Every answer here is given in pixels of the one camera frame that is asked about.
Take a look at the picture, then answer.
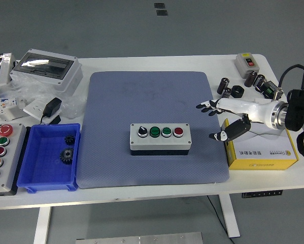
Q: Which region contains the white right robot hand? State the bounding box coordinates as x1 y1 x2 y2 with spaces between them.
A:
196 99 276 142

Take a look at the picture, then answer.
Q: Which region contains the grey four-button control box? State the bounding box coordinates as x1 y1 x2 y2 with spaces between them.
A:
129 123 192 157

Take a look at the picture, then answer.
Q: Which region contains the grey five-button control box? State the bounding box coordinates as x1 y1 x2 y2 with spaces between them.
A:
0 123 27 196

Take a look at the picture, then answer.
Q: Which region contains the black hex nut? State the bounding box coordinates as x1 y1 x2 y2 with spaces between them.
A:
230 85 245 99

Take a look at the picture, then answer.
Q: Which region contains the black cylindrical capacitor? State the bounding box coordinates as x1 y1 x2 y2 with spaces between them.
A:
220 87 232 101
244 70 258 88
217 77 230 95
253 74 266 89

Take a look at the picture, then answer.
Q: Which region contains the black module with green terminal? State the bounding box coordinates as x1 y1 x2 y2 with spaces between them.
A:
260 80 284 99

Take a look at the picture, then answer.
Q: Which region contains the yellow and white cardboard box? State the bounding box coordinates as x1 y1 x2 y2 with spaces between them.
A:
222 118 299 171

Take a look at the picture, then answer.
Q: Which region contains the black table control panel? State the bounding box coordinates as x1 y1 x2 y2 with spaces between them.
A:
242 190 283 198

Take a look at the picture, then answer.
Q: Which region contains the white table leg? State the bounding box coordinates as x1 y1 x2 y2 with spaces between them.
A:
219 194 241 238
32 206 52 244

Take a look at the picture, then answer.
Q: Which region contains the grey-blue table mat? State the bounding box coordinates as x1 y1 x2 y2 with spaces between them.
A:
77 71 230 189

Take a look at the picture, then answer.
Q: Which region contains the large black gear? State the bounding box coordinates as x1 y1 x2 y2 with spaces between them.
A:
59 147 75 165

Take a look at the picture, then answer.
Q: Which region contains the black power adapter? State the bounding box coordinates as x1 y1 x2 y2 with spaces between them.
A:
41 97 63 125

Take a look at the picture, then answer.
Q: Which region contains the blue plastic bin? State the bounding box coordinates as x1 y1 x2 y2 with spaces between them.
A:
16 123 81 194

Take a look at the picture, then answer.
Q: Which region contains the clear plastic bag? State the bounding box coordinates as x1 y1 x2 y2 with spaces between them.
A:
0 75 86 120

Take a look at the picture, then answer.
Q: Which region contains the white circuit breaker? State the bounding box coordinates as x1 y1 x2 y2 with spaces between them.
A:
0 98 28 121

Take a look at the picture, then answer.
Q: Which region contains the white rectangular box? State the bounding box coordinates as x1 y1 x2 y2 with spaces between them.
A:
0 57 17 88

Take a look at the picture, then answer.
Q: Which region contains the grey two-button switch box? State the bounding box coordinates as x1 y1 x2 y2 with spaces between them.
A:
234 52 261 79

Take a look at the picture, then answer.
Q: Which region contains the thin black floor cable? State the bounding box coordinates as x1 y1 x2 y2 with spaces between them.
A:
207 195 235 244

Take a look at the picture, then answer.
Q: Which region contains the grey enclosure with clear lid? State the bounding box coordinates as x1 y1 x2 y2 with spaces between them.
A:
9 48 83 96

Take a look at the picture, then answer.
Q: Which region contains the white wall socket plate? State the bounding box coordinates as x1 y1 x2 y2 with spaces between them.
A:
23 99 50 119

